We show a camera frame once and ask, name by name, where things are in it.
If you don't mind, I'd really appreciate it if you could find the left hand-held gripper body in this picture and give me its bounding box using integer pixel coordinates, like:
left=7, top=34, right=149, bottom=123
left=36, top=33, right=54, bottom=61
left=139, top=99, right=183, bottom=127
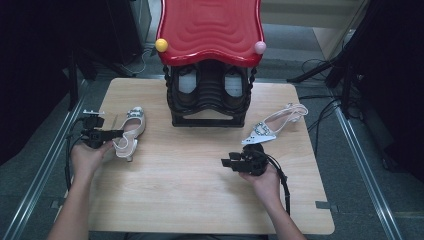
left=80, top=109, right=105, bottom=149

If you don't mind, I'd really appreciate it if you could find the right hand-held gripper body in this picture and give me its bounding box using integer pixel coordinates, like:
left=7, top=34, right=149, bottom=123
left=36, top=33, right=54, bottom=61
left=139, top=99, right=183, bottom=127
left=238, top=134, right=277, bottom=177

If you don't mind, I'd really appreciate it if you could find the white jewelled heeled shoe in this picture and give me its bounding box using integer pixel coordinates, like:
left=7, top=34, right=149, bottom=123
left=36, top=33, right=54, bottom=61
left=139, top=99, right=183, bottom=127
left=251, top=102, right=309, bottom=141
left=112, top=106, right=147, bottom=163

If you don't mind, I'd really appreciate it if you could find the black leather shoe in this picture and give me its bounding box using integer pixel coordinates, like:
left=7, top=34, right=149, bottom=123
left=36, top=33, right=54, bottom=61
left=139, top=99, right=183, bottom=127
left=221, top=65, right=250, bottom=110
left=173, top=64, right=203, bottom=109

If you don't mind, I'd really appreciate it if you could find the red and black shoe rack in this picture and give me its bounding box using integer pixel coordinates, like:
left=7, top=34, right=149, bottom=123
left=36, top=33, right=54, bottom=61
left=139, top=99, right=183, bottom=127
left=155, top=0, right=268, bottom=128

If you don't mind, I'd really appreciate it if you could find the person's left hand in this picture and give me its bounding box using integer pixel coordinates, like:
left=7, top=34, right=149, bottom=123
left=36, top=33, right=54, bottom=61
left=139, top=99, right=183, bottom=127
left=70, top=140, right=114, bottom=183

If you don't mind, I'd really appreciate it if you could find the person's right hand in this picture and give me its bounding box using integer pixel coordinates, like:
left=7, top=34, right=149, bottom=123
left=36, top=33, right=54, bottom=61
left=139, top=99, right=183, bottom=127
left=239, top=166, right=283, bottom=209

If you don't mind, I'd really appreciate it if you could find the dark curtain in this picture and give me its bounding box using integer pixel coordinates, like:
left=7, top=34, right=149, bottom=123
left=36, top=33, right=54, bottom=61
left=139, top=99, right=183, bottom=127
left=0, top=0, right=78, bottom=166
left=346, top=0, right=424, bottom=183

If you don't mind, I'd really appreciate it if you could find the yellow ball knob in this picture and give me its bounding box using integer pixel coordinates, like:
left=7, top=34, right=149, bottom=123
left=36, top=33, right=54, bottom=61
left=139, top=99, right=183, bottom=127
left=154, top=38, right=169, bottom=53

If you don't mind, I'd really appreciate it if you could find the black stand leg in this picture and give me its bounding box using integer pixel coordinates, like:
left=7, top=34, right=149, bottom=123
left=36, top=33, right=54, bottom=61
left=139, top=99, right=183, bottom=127
left=286, top=59, right=338, bottom=84

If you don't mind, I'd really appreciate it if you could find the pink ball knob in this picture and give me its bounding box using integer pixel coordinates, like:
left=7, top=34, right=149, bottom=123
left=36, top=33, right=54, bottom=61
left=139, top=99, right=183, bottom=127
left=254, top=40, right=268, bottom=55

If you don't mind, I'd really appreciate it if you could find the beige cabinet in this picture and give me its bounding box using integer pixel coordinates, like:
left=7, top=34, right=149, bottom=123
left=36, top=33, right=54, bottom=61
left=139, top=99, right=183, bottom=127
left=259, top=0, right=369, bottom=62

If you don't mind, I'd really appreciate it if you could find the black stand post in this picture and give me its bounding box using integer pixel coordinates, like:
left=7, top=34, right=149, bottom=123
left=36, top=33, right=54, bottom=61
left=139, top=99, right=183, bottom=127
left=68, top=49, right=80, bottom=111

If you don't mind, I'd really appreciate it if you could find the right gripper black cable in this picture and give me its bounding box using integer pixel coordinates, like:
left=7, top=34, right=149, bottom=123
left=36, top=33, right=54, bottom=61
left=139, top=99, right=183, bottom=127
left=263, top=151, right=291, bottom=216

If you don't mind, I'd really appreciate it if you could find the metal floor rail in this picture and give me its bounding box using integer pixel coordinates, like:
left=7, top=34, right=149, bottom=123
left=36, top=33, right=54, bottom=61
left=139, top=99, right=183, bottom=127
left=333, top=99, right=403, bottom=240
left=3, top=79, right=89, bottom=240

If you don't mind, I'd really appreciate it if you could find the black floor cable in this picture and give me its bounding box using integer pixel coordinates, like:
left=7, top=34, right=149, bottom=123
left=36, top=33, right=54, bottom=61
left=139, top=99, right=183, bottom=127
left=298, top=94, right=341, bottom=154

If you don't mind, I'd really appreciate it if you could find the white floor cable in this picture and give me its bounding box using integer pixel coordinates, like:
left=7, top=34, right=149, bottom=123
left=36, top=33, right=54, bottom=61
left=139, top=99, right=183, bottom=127
left=121, top=48, right=149, bottom=75

